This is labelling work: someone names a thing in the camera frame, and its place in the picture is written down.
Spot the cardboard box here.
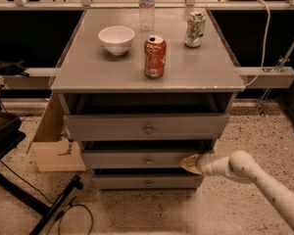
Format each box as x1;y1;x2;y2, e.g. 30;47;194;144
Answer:
31;94;86;172

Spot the white green soda can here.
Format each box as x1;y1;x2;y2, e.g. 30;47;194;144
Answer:
184;9;206;48

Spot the white cable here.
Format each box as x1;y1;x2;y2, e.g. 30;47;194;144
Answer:
244;0;272;88

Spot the black floor cable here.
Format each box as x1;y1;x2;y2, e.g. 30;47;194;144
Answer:
0;160;95;235

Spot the black chair base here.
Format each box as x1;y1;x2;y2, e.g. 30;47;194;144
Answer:
0;110;85;235

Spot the grey drawer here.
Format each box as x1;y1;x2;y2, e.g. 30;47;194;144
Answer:
93;167;204;190
80;140;217;170
61;93;231;141

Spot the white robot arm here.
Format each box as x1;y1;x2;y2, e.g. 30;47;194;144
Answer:
180;151;294;231

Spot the clear plastic water bottle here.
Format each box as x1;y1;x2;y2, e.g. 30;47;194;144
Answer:
138;0;155;31

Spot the orange soda can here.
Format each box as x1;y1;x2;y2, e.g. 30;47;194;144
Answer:
144;34;167;78

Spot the grey top drawer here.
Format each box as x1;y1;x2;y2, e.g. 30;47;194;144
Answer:
61;93;231;141

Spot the white ceramic bowl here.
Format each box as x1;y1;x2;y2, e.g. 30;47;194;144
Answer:
98;25;135;56

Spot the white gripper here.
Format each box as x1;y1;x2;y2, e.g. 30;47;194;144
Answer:
180;154;232;176

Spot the grey bottom drawer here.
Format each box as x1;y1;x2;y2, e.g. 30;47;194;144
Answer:
93;167;204;190

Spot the grey drawer cabinet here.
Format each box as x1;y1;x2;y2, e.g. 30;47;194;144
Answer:
52;8;244;189

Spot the metal rail frame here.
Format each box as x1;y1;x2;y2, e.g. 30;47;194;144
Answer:
0;0;294;88

